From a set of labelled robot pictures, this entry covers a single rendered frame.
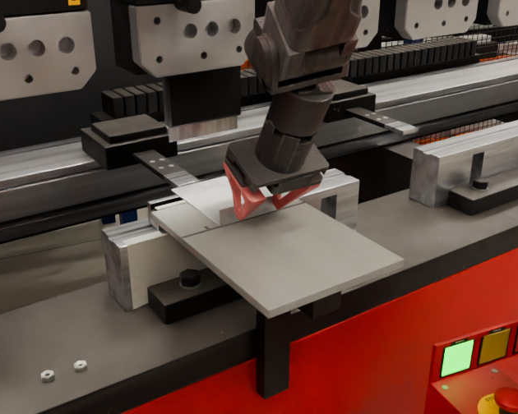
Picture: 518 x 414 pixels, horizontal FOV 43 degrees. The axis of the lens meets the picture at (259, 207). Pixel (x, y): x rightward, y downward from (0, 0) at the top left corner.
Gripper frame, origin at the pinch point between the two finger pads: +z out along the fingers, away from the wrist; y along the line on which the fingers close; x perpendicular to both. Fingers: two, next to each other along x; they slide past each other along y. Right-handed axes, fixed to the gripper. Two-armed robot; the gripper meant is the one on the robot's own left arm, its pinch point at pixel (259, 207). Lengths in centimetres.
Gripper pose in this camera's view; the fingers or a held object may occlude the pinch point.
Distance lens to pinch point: 79.5
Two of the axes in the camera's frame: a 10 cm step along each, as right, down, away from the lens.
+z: -2.5, 6.4, 7.3
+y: -8.4, 2.3, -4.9
